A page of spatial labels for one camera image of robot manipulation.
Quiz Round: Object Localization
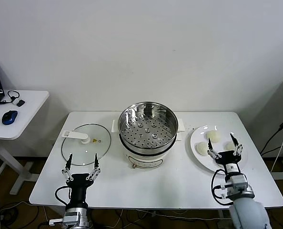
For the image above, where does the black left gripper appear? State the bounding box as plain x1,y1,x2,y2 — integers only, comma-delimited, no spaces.
61,153,101,208

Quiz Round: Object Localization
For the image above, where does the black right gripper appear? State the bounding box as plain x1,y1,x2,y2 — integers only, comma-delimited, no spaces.
207,133,244,177

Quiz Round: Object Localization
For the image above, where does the steel steamer basket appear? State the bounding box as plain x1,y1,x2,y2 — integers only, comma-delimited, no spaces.
118,102,180,149

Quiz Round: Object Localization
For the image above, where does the white round plate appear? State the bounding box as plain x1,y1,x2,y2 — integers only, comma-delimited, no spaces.
190,125,249,176

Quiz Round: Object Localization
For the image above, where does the white electric cooking pot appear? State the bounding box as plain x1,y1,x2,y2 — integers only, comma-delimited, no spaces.
111,118,186,170

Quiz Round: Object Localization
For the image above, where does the white side table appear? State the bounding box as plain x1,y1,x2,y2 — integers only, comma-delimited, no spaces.
0,90,51,195

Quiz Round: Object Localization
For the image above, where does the blue computer mouse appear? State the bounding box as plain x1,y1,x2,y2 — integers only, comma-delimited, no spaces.
1,110,19,125

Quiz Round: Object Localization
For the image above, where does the glass lid white handle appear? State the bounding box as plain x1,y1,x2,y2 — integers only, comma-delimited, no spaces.
61,123,112,166

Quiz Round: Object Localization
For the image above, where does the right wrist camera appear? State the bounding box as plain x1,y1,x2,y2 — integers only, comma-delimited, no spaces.
231,175,249,191

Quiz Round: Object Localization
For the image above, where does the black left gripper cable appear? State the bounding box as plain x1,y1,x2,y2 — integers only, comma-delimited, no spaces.
55,186,72,207

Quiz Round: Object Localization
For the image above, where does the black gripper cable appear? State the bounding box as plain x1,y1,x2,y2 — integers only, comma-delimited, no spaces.
211,168,234,206
55,186,72,207

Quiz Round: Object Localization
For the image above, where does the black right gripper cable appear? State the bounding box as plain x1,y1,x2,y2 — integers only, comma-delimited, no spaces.
211,168,234,206

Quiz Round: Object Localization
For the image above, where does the black looped cable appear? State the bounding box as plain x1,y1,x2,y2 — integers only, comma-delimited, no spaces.
0,90,20,104

